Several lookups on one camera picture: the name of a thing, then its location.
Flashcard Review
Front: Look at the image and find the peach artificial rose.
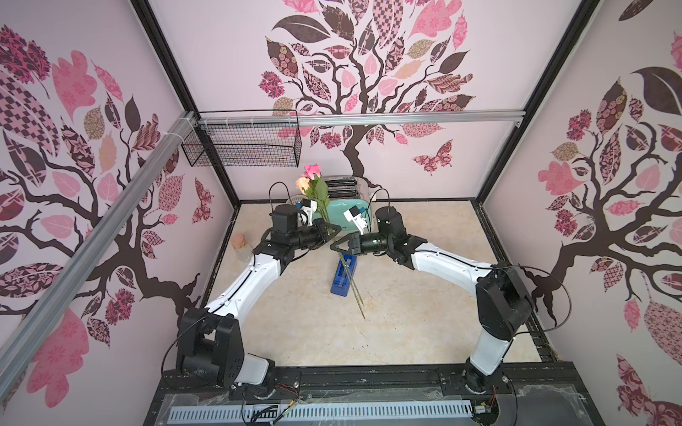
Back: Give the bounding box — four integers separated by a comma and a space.
296, 177, 310, 195

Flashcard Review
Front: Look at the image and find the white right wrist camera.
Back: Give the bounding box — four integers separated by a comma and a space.
344, 206, 369, 235

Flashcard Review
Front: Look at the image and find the white slotted cable duct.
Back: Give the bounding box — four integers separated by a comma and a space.
166, 400, 473, 425

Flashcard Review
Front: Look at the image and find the dark pink artificial rose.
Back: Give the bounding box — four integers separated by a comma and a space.
302, 164, 366, 320

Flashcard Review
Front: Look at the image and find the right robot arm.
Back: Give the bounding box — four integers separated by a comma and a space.
331, 206, 534, 394

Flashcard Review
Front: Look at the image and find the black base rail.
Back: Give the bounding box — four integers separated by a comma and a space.
144, 362, 603, 425

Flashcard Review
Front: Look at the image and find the blue tape dispenser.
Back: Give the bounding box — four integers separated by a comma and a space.
330, 255, 357, 296

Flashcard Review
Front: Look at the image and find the mint green toaster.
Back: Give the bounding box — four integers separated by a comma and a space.
323, 176, 372, 232

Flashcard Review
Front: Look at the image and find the black wire basket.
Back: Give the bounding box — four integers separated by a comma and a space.
181, 108, 303, 168

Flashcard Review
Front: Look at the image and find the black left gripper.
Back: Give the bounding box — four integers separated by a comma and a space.
289, 217, 342, 250

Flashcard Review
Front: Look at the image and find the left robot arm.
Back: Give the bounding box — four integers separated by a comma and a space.
176, 204, 341, 394

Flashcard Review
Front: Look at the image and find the glass jar with pink lid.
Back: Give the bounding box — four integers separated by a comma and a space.
231, 234, 252, 263

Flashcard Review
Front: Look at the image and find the aluminium frame rail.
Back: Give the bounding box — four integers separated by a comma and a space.
0, 109, 526, 398

